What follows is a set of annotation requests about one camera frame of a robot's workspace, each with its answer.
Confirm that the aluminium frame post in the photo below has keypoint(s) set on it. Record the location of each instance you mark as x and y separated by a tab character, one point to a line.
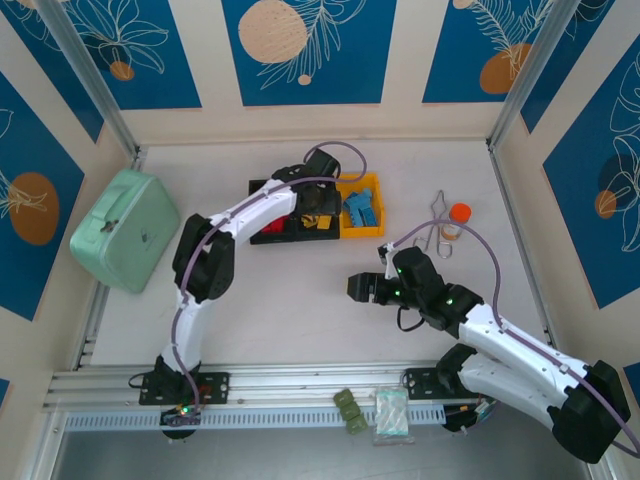
93	75
529	75

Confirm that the white orange labelled bottle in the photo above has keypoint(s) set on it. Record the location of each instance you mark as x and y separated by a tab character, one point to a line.
456	222

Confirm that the yellow plastic bin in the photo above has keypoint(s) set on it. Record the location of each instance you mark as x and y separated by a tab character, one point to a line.
365	232

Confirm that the aluminium side rail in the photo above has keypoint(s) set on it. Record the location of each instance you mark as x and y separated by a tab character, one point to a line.
90	330
520	240

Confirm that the mint green carry case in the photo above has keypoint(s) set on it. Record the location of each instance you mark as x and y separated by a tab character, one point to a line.
125	230

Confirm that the black plastic bin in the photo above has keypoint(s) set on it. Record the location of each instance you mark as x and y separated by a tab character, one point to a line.
320	236
270	239

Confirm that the red tall lego brick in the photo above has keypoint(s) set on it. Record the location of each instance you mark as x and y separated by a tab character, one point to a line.
266	229

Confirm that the clear plastic bag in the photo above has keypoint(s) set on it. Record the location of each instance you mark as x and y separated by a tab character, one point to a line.
392	415

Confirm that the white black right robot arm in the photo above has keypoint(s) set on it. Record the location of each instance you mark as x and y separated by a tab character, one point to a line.
515	345

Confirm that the red square lego brick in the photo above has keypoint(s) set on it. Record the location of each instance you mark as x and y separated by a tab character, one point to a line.
280	225

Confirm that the olive green square block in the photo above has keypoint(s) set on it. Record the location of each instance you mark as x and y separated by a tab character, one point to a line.
350	412
356	426
344	398

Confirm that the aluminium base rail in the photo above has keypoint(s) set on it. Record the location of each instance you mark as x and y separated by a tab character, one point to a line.
320	380

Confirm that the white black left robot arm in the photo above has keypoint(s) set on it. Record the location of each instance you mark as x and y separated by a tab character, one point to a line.
250	210

